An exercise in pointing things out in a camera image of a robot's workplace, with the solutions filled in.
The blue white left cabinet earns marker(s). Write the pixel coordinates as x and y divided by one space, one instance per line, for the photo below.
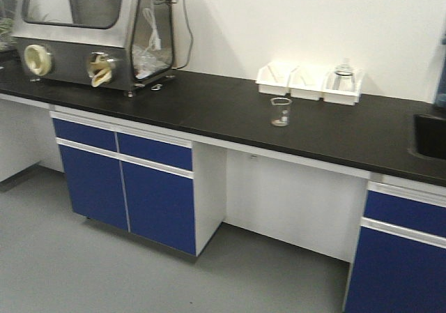
167 189

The white right storage bin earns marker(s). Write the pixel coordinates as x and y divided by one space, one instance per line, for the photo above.
343 97

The stainless steel glove box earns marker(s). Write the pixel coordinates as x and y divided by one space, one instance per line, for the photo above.
115 44

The white left storage bin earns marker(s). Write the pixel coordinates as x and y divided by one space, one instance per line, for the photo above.
273 78

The white storage bin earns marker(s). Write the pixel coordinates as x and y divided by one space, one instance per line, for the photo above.
343 97
306 82
273 78

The glass flask with black stand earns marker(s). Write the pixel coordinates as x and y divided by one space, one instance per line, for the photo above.
343 77

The black bench sink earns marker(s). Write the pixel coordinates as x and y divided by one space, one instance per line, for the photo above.
426 136

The blue white right cabinet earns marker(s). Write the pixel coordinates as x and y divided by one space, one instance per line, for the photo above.
399 263

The blue white cabinet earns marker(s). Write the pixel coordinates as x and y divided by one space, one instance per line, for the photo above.
399 263
167 189

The clear glass beaker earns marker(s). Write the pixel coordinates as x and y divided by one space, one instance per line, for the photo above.
281 110

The blue shelf unit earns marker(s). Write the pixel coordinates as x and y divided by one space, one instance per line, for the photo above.
439 97

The white middle storage bin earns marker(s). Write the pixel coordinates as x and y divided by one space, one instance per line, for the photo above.
306 82

